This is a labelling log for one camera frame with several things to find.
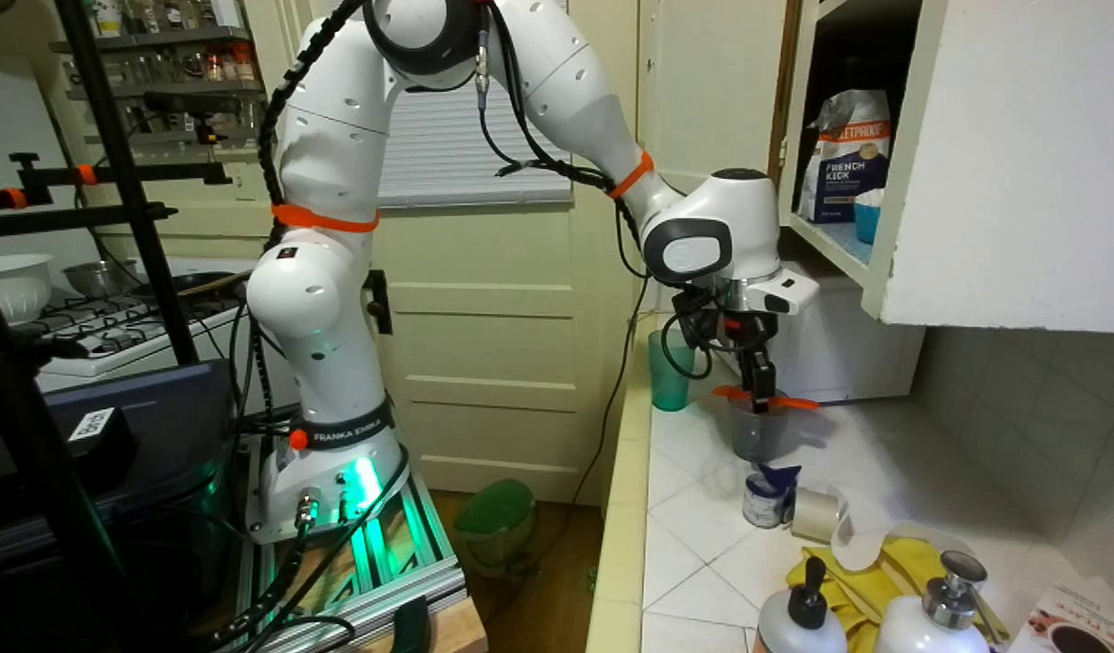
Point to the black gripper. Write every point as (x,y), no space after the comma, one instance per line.
(722,325)

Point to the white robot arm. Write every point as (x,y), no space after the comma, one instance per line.
(325,302)

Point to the translucent green cup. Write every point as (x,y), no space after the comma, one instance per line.
(665,382)

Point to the small blue cup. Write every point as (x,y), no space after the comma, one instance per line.
(870,218)

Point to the blue-labelled container in cabinet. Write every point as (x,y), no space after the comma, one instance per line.
(847,164)

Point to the yellow rubber gloves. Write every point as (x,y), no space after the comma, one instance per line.
(877,584)

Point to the soap dispenser with black pump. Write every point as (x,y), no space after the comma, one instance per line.
(796,627)

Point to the white panelled door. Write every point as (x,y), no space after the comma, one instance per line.
(495,349)

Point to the green trash bin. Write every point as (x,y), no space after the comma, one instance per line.
(498,518)

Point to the soap dispenser with silver pump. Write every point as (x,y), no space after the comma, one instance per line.
(929,627)

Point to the cream cabinet door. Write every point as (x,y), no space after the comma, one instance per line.
(1029,156)

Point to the white window blind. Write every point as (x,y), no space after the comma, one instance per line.
(457,156)

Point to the magazine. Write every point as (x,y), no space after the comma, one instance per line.
(1087,620)

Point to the dark computer box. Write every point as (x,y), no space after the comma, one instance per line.
(159,420)

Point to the kitchen stove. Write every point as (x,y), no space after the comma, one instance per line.
(120,326)

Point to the spice rack shelf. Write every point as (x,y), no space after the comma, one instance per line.
(169,85)

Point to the black adapter with white label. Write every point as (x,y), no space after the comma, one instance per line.
(97,441)

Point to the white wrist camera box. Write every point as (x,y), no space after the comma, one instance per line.
(783,291)

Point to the cream wall cabinet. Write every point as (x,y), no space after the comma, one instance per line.
(792,147)

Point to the aluminium robot stand frame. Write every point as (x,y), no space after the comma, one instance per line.
(385,565)

